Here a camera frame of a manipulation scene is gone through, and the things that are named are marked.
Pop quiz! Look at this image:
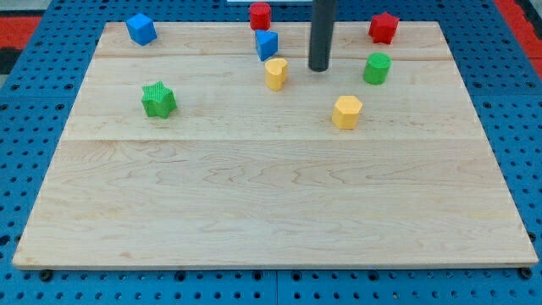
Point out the wooden board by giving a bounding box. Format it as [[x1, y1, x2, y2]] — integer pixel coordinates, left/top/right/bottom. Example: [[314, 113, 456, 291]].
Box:
[[13, 21, 539, 270]]

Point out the blue triangle block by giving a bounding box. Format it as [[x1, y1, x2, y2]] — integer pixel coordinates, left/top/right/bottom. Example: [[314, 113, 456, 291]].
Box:
[[255, 30, 279, 61]]

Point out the yellow hexagon block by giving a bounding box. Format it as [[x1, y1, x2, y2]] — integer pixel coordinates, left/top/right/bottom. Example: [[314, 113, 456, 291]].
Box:
[[331, 96, 363, 130]]

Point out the yellow heart block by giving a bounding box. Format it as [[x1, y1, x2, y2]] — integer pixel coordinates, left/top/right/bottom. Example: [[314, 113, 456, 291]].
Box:
[[264, 58, 288, 91]]

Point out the green star block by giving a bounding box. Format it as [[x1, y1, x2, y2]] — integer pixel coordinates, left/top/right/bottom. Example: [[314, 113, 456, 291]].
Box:
[[141, 81, 177, 119]]

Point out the green cylinder block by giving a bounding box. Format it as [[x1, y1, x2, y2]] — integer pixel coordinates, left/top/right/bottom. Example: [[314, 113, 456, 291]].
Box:
[[363, 53, 392, 85]]

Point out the red cylinder block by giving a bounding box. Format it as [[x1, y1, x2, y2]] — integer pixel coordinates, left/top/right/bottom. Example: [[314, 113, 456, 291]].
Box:
[[249, 2, 272, 31]]

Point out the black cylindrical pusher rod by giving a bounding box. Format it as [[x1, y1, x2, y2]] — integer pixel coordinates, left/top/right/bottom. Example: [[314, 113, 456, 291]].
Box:
[[308, 0, 337, 72]]

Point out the red star block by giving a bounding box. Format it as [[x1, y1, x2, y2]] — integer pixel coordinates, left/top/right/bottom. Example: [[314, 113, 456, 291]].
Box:
[[368, 12, 400, 44]]

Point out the blue cube block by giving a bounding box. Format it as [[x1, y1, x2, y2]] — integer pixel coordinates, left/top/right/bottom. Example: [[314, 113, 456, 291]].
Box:
[[125, 14, 158, 46]]

